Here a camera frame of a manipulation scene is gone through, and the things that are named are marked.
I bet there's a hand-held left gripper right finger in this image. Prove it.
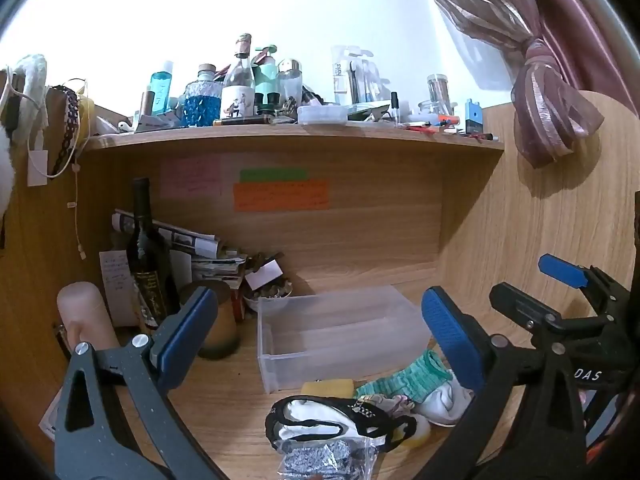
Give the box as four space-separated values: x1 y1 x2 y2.
415 286 590 480

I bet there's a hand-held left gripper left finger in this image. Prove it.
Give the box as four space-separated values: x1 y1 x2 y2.
54 286 221 480

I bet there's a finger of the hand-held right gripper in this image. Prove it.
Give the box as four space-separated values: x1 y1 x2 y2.
489 283 567 344
538 253 632 312

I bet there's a green and white sock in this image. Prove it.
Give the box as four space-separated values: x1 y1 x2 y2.
356 349 474 429

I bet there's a clear plastic drawer box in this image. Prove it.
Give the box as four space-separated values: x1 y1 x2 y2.
257 284 434 394

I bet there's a black and white lace underwear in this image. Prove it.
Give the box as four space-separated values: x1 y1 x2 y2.
264 394 419 455

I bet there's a brown candle jar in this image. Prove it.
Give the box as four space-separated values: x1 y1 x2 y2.
179 281 242 361

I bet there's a pile of papers and magazines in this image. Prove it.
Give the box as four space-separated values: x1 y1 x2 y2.
111 209 252 291

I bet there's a dark wine bottle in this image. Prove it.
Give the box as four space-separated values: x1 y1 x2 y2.
125 177 182 332

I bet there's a white handwritten note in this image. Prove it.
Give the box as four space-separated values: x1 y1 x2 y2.
99 249 140 327

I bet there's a white bowl with trinkets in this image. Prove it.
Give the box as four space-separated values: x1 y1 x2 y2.
243 282 294 315

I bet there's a white card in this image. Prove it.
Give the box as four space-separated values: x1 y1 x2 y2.
244 259 284 291

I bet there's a pink tumbler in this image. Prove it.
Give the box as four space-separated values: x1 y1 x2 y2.
56 282 122 357

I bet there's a yellow sponge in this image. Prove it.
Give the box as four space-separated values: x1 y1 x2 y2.
300 379 357 402

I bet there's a pink sticky note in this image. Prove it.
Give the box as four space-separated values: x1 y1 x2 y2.
159 156 223 199

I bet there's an orange sticky note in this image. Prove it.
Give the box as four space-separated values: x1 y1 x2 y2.
233 179 332 212

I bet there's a blue box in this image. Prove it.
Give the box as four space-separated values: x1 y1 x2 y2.
463 98 485 136

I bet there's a clear bag with grey cloth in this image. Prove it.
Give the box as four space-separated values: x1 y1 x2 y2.
276 436 382 480

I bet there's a green sticky note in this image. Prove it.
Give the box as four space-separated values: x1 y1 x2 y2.
239 168 309 182

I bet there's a pink striped curtain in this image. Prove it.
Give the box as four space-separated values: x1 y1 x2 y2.
409 0 640 169

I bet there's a glass jar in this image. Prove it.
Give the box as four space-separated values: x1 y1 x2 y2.
426 73 454 117

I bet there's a wooden shelf board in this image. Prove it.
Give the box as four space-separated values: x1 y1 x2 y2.
81 121 506 154

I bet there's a black and gold pen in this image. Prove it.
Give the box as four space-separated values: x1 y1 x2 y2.
213 114 275 127

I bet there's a white tag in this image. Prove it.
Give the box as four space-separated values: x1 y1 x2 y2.
27 148 49 187

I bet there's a blue faceted glass bottle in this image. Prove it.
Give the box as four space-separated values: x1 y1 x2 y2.
182 63 224 129

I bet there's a black lace band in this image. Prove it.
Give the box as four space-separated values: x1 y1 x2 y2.
49 84 82 177

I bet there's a tall blue liquid bottle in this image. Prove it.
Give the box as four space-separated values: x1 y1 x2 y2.
149 60 175 116

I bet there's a clear glass bottle with cork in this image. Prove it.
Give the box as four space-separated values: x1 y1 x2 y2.
221 33 257 121

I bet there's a white plastic container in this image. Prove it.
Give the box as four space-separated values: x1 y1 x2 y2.
297 104 349 125

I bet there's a clear bottle with silver cap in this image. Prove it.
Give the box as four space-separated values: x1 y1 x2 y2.
277 58 304 107

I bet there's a green pump bottle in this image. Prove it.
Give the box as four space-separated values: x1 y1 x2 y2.
252 43 279 107

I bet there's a clear packaged tool set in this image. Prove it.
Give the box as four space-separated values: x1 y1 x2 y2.
330 44 382 107

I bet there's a white plush toy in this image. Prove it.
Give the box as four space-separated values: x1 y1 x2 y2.
0 54 49 213

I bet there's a white cable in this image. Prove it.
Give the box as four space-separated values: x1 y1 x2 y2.
66 159 87 262

